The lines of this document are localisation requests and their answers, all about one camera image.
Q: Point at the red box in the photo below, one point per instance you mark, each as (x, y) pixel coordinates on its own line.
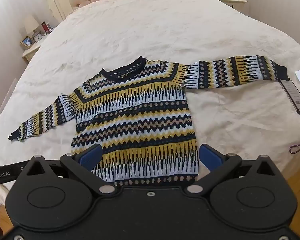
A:
(45, 27)

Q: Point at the cream tablecloth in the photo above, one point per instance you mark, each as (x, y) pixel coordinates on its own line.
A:
(165, 30)

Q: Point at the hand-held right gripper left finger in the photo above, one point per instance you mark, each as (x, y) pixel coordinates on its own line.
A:
(91, 160)

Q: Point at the patterned knit sweater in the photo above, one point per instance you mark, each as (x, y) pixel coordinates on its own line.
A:
(140, 120)

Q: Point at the white table lamp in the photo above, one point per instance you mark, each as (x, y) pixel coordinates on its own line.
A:
(31, 23)

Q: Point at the black flat rectangular device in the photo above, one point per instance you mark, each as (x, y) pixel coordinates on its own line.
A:
(295, 97)

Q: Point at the small white clock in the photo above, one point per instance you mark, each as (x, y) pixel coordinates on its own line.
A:
(38, 38)

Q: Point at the gold photo frame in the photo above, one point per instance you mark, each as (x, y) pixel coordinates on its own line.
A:
(27, 42)

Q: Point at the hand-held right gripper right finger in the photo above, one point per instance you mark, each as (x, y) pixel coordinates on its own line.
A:
(210, 160)

